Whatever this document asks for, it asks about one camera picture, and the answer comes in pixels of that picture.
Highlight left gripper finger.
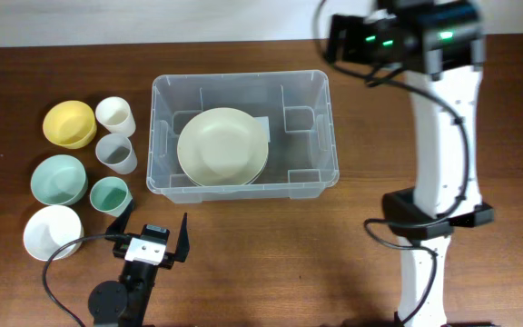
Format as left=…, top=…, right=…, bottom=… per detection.
left=174, top=213, right=190, bottom=263
left=105, top=200, right=135, bottom=239

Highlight beige bowl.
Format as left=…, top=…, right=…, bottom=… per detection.
left=177, top=107, right=269, bottom=186

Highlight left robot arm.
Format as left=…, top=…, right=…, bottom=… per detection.
left=88, top=203, right=190, bottom=326

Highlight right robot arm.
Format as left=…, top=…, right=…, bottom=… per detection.
left=317, top=0, right=494, bottom=326

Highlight mint green cup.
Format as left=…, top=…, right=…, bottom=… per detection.
left=90, top=176, right=133, bottom=217

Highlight white bowl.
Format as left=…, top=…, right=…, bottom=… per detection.
left=23, top=205, right=84, bottom=261

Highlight mint green bowl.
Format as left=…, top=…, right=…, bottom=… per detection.
left=30, top=154, right=88, bottom=205

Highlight translucent grey cup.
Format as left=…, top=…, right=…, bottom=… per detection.
left=95, top=134, right=138, bottom=174

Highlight cream cup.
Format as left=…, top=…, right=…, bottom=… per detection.
left=95, top=96, right=136, bottom=137

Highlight yellow bowl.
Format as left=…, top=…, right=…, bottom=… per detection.
left=43, top=100, right=97, bottom=149

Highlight clear plastic storage bin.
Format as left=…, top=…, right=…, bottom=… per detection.
left=146, top=70, right=340, bottom=203

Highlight white label in bin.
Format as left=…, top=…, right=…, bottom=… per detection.
left=254, top=116, right=271, bottom=144

